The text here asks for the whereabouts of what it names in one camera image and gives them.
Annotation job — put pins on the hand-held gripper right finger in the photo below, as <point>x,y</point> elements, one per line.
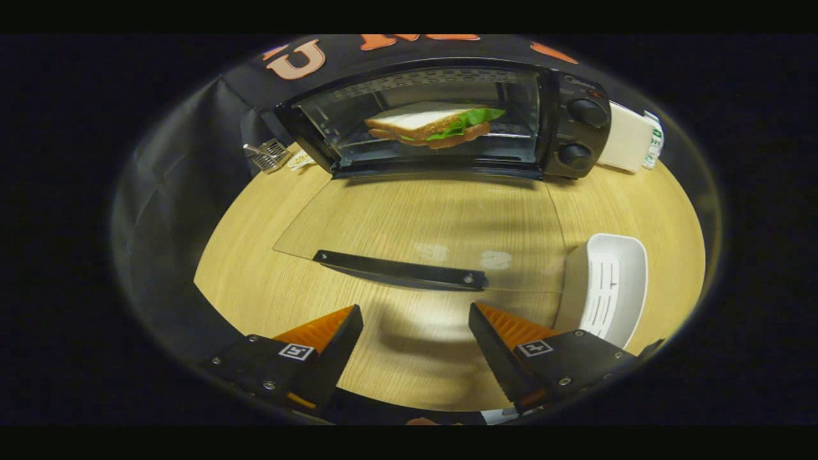
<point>495,351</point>

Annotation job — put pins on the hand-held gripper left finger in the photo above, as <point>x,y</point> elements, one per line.
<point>335,351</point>

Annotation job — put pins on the black toaster oven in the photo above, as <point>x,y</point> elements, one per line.
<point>575,131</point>

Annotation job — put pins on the sandwich with lettuce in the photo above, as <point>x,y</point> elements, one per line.
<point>422,121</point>

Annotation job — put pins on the white pop-up toaster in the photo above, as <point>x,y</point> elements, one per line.
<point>623,137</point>

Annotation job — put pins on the white plastic dish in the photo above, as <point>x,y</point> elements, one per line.
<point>607,287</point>

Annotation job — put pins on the small pale packet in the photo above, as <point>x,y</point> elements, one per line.
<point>300,160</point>

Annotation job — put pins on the white bottle green label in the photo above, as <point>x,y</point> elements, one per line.
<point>655,140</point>

